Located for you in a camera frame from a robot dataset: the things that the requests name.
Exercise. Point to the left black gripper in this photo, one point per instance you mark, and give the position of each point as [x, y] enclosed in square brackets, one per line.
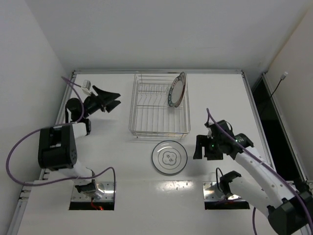
[101, 101]

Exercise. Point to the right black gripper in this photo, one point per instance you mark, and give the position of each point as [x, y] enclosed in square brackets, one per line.
[204, 148]

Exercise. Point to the clear glass floral plate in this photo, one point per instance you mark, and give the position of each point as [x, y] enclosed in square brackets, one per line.
[169, 157]

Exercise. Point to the blue rimmed white plate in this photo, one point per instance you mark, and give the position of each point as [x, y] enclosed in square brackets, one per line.
[176, 90]

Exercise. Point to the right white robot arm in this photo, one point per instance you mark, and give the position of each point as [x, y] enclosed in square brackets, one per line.
[286, 208]

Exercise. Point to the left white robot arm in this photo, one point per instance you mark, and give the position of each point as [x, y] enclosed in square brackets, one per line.
[57, 146]

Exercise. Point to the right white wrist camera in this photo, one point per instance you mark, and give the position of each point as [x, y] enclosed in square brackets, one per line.
[208, 126]

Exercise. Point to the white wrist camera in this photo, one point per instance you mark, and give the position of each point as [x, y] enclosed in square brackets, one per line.
[208, 126]
[87, 87]

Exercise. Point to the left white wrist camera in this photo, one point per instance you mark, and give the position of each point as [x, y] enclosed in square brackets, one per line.
[87, 87]

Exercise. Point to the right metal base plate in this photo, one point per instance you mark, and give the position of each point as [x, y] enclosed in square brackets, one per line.
[212, 194]

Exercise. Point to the metal base plate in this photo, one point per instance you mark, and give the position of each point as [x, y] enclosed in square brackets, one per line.
[104, 193]
[212, 194]

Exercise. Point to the silver wire dish rack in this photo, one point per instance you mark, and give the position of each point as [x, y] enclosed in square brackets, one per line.
[160, 106]

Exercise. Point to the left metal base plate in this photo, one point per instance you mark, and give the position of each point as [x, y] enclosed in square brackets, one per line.
[104, 193]

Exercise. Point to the black cable white connector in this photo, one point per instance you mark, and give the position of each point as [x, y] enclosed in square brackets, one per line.
[282, 77]

